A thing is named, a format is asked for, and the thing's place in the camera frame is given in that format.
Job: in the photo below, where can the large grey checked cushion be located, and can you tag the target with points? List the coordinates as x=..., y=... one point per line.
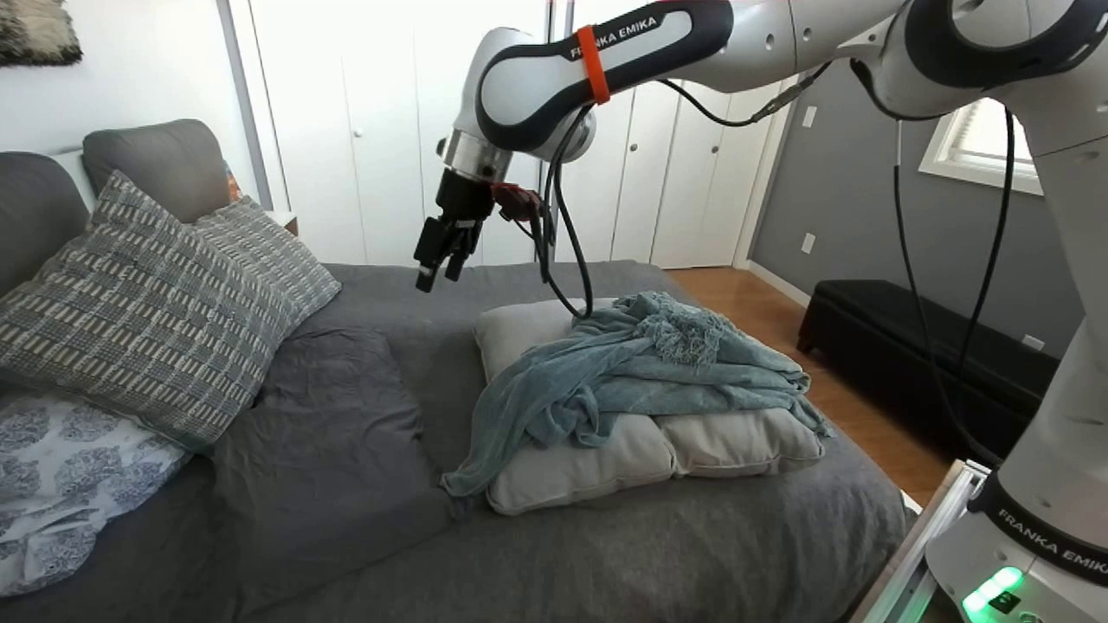
x=125, y=325

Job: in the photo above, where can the wrist camera with orange mount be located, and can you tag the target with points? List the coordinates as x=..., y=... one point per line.
x=518, y=202

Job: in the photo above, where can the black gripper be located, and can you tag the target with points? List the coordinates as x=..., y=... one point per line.
x=465, y=202

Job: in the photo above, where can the dark grey headboard cushion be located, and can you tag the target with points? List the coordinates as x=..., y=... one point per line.
x=37, y=214
x=156, y=161

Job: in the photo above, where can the white wall nightstand with book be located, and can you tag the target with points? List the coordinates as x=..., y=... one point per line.
x=283, y=220

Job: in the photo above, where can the white framed window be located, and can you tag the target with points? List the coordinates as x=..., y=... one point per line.
x=981, y=142

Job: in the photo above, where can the bed with grey cover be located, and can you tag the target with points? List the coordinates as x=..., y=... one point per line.
x=645, y=557

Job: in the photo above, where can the dark grey pillow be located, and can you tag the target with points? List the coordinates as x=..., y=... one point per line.
x=324, y=462

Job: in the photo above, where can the light grey pillow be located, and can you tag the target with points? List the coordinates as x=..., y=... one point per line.
x=577, y=468
x=739, y=446

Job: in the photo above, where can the small grey checked cushion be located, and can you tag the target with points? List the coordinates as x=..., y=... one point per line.
x=277, y=265

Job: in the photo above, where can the white wall outlet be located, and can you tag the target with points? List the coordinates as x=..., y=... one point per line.
x=807, y=244

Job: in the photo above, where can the blue white floral pillow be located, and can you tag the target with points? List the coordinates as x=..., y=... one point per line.
x=69, y=485

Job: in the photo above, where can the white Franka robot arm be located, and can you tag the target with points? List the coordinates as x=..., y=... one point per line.
x=807, y=36

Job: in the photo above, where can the black bench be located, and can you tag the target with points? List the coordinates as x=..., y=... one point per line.
x=922, y=359

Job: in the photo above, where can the white wardrobe doors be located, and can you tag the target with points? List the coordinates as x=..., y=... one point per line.
x=347, y=126

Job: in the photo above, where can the grey-blue fringed fleece blanket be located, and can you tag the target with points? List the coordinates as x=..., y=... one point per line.
x=645, y=369

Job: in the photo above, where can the white stand frame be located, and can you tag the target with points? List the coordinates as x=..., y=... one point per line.
x=911, y=542

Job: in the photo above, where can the shaggy wall hanging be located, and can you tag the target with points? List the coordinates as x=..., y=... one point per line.
x=37, y=28

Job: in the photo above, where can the white light switch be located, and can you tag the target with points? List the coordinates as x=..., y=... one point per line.
x=807, y=117

